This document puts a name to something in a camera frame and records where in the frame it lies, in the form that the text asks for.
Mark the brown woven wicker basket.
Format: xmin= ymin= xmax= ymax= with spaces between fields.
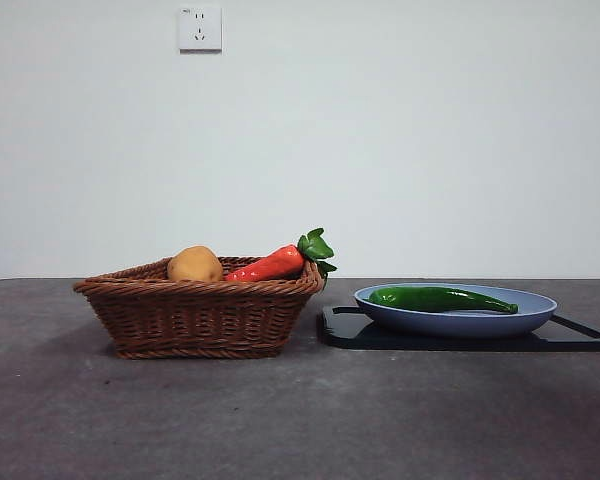
xmin=72 ymin=255 xmax=327 ymax=360

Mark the white wall socket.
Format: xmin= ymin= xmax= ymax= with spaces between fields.
xmin=178 ymin=5 xmax=223 ymax=53

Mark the black flat board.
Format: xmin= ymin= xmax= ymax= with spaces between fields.
xmin=318 ymin=303 xmax=600 ymax=352

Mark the orange carrot with green leaves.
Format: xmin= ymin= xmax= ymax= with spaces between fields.
xmin=223 ymin=227 xmax=338 ymax=283

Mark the pale blue plate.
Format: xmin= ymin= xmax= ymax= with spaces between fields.
xmin=354 ymin=282 xmax=560 ymax=339

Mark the yellow-brown potato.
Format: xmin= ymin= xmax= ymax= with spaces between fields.
xmin=167 ymin=245 xmax=225 ymax=282

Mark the long green pepper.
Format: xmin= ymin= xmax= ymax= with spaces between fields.
xmin=368 ymin=285 xmax=520 ymax=315

